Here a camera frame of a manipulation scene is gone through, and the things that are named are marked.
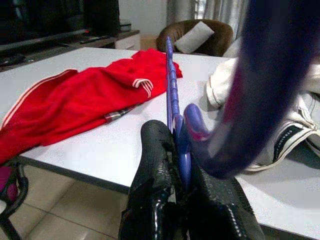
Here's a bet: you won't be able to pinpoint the brown armchair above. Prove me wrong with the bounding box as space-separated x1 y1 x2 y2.
155 19 235 58

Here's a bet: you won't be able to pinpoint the low television stand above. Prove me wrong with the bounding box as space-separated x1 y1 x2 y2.
0 29 141 74

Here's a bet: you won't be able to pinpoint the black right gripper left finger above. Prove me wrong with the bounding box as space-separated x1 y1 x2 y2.
119 119 188 240

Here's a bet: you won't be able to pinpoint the red shirt white stripes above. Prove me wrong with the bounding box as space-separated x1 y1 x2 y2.
0 48 184 166

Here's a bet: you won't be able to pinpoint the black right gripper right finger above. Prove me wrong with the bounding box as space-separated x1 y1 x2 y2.
187 149 265 240

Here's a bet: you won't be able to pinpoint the white jacket black trim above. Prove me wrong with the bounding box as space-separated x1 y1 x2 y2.
205 37 320 174

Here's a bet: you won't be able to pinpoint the black metal chair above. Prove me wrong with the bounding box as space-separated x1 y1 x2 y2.
0 159 30 240

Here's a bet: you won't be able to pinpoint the black flat television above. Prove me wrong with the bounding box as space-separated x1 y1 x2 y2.
0 0 121 54

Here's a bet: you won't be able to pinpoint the black remote control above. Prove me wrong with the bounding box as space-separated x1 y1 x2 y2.
79 34 111 45

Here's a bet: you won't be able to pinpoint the light grey window curtain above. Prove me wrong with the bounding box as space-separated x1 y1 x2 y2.
165 0 251 39

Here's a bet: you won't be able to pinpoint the brown cardboard box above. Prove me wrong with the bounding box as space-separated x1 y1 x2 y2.
139 33 159 51

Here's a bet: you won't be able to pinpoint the grey cushion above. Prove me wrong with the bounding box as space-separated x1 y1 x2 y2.
173 20 216 55

